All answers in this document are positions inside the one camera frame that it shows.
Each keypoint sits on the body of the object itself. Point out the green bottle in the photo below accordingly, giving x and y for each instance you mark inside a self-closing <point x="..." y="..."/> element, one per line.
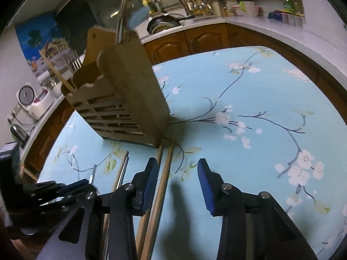
<point x="288" y="6"/>

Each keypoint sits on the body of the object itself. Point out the floral blue tablecloth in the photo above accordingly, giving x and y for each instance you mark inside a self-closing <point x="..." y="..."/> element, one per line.
<point x="263" y="126"/>

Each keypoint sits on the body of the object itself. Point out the steel chopstick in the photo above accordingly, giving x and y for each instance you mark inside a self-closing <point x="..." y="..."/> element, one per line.
<point x="120" y="22"/>
<point x="92" y="176"/>
<point x="115" y="191"/>

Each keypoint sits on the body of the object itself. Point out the wooden utensil holder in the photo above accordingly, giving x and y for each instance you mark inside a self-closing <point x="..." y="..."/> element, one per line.
<point x="116" y="91"/>

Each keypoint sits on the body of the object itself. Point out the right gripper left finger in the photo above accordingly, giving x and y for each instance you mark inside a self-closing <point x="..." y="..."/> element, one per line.
<point x="80" y="234"/>

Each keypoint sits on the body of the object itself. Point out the white rice cooker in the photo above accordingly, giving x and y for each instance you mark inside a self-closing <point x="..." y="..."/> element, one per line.
<point x="36" y="104"/>

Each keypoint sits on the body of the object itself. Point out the tropical fruit poster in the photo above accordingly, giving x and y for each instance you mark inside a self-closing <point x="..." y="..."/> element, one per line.
<point x="41" y="36"/>

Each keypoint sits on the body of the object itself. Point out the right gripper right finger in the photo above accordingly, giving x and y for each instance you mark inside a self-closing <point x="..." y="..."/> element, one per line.
<point x="253" y="226"/>

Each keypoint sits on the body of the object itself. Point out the steel electric kettle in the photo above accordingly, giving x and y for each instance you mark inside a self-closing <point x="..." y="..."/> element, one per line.
<point x="19" y="134"/>

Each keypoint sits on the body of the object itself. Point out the black wok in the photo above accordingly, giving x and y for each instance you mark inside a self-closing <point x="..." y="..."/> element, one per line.
<point x="166" y="21"/>

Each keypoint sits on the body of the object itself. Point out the carved wooden chopstick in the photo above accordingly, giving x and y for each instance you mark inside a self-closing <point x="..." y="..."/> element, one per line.
<point x="57" y="73"/>

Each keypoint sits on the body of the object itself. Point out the steel fork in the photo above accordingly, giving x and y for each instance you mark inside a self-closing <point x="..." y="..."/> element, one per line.
<point x="75" y="61"/>

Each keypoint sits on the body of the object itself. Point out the countertop utensil rack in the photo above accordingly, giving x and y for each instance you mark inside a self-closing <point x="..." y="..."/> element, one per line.
<point x="198" y="7"/>

